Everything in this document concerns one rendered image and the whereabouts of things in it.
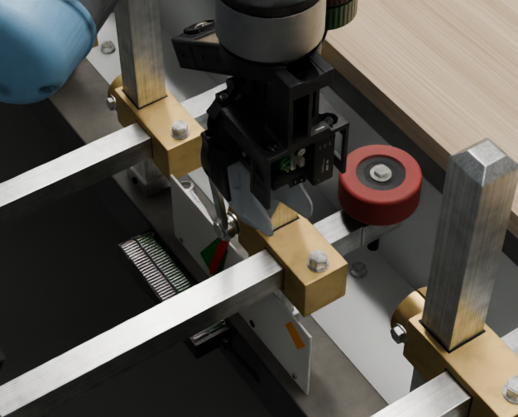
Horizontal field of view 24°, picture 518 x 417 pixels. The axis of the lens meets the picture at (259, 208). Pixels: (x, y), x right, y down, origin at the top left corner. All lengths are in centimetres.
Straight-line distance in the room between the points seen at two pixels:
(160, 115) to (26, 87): 64
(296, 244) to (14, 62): 53
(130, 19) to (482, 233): 52
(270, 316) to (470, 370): 33
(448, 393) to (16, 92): 43
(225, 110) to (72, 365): 32
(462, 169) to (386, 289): 62
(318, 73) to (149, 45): 49
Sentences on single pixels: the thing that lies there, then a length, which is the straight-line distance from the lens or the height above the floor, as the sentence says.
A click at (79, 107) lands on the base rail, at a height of 70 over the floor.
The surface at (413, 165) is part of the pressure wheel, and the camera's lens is 117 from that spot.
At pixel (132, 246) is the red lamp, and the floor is 70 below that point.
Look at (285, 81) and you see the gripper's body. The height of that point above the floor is 120.
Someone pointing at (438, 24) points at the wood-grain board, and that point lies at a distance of 134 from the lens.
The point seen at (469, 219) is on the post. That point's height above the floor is 112.
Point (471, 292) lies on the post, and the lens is 91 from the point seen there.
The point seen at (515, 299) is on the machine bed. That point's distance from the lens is 127.
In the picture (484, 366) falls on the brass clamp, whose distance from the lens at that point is 95.
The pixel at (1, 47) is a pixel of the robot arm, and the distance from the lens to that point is 67.
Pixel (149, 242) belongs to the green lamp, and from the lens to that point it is 137.
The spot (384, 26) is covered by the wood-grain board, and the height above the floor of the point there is 90.
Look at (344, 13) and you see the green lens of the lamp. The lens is 100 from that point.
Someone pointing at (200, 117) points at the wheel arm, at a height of 82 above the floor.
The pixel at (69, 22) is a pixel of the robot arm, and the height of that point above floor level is 132.
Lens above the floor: 174
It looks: 48 degrees down
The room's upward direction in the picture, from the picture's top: straight up
